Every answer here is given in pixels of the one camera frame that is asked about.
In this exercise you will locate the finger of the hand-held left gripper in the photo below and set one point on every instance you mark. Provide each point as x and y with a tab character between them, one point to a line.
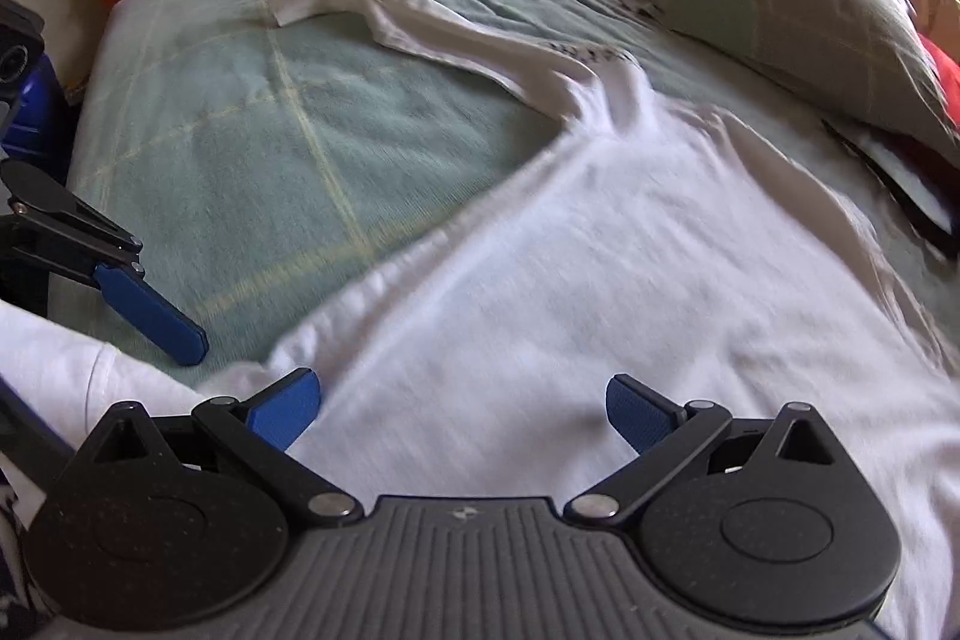
157	317

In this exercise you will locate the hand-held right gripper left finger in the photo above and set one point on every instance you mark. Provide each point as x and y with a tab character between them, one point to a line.
289	411

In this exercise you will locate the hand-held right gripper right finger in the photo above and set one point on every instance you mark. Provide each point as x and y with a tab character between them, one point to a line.
634	411

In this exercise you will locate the grey checked pillow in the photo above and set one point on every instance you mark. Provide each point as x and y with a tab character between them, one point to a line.
810	18

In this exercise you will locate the blue glossy object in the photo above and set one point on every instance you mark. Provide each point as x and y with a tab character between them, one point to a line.
45	108

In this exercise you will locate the white printed t-shirt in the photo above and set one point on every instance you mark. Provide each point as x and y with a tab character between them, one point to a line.
600	235

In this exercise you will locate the red pillow under backpack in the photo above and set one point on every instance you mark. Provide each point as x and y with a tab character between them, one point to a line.
945	74

